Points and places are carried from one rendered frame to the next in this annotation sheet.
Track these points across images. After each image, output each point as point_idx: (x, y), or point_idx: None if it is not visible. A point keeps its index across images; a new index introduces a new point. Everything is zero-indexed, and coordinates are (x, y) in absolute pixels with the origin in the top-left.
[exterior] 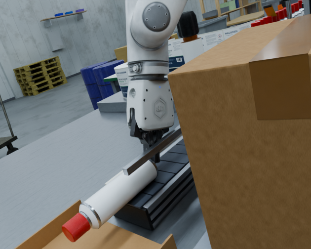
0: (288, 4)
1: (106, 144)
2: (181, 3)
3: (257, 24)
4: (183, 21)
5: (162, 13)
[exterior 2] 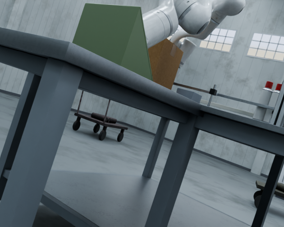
0: None
1: None
2: (174, 39)
3: (266, 82)
4: (282, 83)
5: (169, 40)
